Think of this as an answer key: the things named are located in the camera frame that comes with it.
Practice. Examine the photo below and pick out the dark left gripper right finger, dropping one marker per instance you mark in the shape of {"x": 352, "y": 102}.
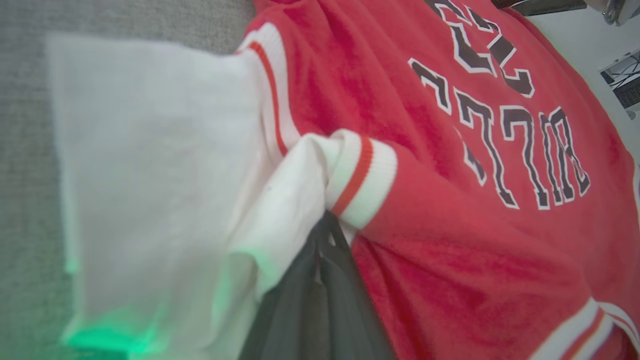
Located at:
{"x": 345, "y": 315}

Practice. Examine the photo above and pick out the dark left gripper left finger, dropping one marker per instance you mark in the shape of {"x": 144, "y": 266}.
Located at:
{"x": 290, "y": 310}

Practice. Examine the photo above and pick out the red and white jersey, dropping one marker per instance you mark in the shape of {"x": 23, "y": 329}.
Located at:
{"x": 400, "y": 125}

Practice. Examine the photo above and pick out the dark equipment at table edge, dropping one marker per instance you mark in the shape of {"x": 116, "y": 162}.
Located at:
{"x": 625, "y": 80}

